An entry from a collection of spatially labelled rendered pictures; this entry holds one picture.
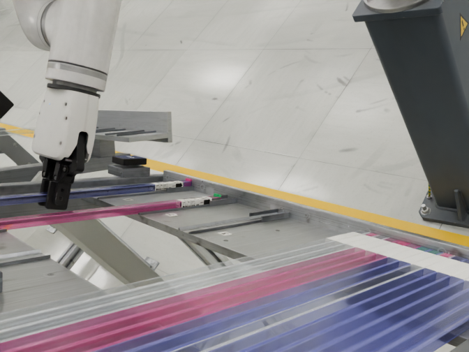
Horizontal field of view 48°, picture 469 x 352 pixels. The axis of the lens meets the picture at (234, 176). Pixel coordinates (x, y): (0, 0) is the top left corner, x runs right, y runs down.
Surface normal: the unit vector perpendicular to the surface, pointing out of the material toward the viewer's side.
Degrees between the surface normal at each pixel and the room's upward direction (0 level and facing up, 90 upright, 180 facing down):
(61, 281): 48
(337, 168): 0
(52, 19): 35
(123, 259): 90
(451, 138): 90
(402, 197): 0
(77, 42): 58
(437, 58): 90
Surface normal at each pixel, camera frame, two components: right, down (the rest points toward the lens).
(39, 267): 0.07, -0.99
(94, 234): 0.74, 0.10
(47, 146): -0.68, -0.13
